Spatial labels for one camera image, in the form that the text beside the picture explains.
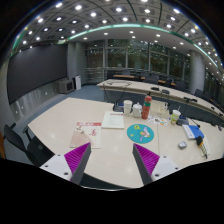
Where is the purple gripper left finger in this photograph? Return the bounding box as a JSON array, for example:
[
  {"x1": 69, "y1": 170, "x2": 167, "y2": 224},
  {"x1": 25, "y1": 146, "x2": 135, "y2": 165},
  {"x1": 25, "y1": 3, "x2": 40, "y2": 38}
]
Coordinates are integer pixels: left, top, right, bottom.
[{"x1": 64, "y1": 143, "x2": 91, "y2": 185}]

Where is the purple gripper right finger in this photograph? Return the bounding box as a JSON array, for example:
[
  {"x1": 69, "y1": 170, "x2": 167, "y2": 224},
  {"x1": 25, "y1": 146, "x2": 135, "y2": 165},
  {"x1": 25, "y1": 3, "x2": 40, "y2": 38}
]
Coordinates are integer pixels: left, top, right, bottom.
[{"x1": 133, "y1": 143, "x2": 160, "y2": 185}]

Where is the round teal mouse pad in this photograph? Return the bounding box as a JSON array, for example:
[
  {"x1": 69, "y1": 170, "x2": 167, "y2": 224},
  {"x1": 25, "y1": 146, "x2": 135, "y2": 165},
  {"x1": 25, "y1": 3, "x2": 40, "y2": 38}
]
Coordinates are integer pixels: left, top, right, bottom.
[{"x1": 127, "y1": 124, "x2": 154, "y2": 144}]

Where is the red and white magazine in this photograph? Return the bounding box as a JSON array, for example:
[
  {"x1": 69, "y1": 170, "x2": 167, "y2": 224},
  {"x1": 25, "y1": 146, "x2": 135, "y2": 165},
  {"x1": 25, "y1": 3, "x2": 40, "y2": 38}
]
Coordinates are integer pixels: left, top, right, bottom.
[{"x1": 70, "y1": 122, "x2": 101, "y2": 149}]

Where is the black office chair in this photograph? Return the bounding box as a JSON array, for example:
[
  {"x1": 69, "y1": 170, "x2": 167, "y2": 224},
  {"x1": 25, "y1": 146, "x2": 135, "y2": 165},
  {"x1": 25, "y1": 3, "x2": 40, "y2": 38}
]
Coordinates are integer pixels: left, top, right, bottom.
[{"x1": 3, "y1": 122, "x2": 55, "y2": 167}]

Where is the colourful sticker sheet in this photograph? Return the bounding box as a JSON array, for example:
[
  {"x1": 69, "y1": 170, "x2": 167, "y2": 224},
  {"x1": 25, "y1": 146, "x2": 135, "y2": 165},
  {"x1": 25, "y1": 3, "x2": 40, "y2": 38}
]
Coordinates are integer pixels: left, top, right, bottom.
[{"x1": 148, "y1": 116, "x2": 168, "y2": 126}]

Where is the red thermos bottle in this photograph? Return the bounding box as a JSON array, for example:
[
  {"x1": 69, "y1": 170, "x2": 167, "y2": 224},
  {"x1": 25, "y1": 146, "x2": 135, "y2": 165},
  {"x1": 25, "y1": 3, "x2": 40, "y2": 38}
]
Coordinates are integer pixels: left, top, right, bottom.
[{"x1": 141, "y1": 95, "x2": 152, "y2": 119}]

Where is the white lidded jar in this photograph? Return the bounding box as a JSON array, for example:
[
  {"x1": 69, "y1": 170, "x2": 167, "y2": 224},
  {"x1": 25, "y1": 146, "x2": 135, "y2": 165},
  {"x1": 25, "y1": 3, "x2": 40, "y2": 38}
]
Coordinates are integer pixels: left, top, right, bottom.
[{"x1": 133, "y1": 103, "x2": 142, "y2": 118}]

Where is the white booklet with red text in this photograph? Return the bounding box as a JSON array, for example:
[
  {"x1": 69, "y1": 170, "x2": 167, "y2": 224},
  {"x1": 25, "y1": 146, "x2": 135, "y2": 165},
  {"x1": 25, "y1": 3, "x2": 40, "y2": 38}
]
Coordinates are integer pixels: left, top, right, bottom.
[{"x1": 102, "y1": 111, "x2": 124, "y2": 129}]

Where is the green and white paper cup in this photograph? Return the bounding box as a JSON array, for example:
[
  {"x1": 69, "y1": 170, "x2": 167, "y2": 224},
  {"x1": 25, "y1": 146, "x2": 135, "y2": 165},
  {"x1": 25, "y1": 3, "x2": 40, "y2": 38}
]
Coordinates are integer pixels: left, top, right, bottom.
[{"x1": 171, "y1": 110, "x2": 181, "y2": 125}]

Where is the white cylindrical cup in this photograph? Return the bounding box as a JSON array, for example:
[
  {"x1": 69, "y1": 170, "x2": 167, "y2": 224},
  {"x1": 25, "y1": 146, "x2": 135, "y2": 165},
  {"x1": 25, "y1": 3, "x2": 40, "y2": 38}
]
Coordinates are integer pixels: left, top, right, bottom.
[{"x1": 124, "y1": 100, "x2": 132, "y2": 116}]

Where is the long curved conference desk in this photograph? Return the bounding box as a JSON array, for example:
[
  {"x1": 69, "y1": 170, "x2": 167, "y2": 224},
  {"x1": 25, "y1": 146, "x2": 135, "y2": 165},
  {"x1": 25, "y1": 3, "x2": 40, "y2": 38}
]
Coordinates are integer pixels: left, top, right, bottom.
[{"x1": 98, "y1": 79, "x2": 224, "y2": 127}]

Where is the grey box speaker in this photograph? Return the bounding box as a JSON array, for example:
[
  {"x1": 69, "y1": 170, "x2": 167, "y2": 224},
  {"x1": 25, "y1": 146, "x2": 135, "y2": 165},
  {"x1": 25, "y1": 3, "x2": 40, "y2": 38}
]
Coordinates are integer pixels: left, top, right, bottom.
[{"x1": 58, "y1": 80, "x2": 74, "y2": 94}]

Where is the black handled brush tool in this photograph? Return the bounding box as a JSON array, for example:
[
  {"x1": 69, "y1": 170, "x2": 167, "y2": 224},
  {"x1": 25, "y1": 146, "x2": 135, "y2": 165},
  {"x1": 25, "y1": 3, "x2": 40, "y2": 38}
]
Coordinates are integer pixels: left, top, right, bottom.
[{"x1": 196, "y1": 136, "x2": 208, "y2": 159}]

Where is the large black wall screen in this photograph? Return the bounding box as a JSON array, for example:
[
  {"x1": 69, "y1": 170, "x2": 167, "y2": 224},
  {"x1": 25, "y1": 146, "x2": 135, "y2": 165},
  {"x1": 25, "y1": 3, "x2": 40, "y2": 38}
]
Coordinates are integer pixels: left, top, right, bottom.
[{"x1": 7, "y1": 45, "x2": 67, "y2": 104}]

